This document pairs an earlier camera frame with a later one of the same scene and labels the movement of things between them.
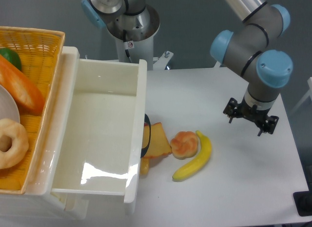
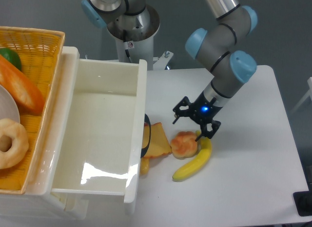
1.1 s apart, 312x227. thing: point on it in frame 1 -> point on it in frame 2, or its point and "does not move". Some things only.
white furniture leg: [309, 93] does not move
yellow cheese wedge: [159, 144] does not move
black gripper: [258, 115] -> [202, 110]
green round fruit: [11, 56] does not move
